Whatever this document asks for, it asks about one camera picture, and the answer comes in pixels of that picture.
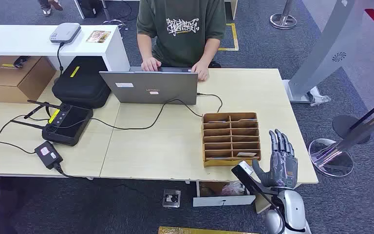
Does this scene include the person's left hand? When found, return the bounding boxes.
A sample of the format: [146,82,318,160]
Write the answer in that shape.
[191,61,210,82]

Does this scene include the person's right hand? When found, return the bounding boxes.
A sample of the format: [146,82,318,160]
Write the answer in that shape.
[141,57,162,72]

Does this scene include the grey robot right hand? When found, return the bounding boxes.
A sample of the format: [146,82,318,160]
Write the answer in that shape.
[252,129,299,190]

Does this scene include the person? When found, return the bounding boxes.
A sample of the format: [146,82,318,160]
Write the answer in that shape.
[136,0,227,82]

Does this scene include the printed picture card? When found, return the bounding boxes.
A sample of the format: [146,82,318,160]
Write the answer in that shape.
[85,30,112,44]

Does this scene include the wooden card organizer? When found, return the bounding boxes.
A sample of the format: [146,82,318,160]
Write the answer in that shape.
[201,112,262,168]

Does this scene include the grey laptop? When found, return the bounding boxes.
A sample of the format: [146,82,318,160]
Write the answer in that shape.
[99,66,199,106]

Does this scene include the chrome stanchion with round base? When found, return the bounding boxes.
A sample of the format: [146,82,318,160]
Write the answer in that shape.
[308,100,374,178]
[269,0,298,31]

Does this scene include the white open drawer box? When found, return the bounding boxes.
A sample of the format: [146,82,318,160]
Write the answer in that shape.
[192,180,257,208]

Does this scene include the black zip case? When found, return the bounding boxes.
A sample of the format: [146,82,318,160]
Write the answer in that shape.
[52,56,112,109]

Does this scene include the black stanchion base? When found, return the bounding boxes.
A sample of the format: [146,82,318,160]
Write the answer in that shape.
[332,92,374,145]

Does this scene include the grey router box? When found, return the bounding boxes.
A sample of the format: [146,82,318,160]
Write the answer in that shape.
[49,22,82,44]

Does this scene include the black remote controller with antennas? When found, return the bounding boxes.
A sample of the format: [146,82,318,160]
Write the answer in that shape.
[10,99,94,147]

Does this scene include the bystander's feet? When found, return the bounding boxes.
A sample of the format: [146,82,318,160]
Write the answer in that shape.
[37,0,64,17]

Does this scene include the floor power socket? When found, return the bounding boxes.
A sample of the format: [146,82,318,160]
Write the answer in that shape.
[162,189,182,209]

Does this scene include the white side desk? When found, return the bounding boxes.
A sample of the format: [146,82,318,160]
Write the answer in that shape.
[0,24,131,72]

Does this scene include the grey gate kiosk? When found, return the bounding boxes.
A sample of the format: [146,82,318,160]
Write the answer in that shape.
[282,0,374,107]

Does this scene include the black glasses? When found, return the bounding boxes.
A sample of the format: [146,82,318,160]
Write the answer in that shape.
[12,56,32,69]

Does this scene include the black power adapter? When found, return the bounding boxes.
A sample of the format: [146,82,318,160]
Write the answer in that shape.
[34,141,64,171]

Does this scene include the cardboard box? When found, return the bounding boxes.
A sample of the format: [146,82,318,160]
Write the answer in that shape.
[0,56,57,104]

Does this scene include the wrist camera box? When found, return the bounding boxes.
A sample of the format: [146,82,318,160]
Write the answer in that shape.
[231,161,266,195]

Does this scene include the black laptop power cable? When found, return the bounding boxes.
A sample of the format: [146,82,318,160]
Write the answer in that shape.
[53,93,224,179]

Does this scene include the black router cable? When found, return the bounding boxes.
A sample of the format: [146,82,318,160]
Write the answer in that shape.
[56,42,66,76]

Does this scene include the black controller cable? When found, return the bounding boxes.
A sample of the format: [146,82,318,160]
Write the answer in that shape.
[0,114,50,155]

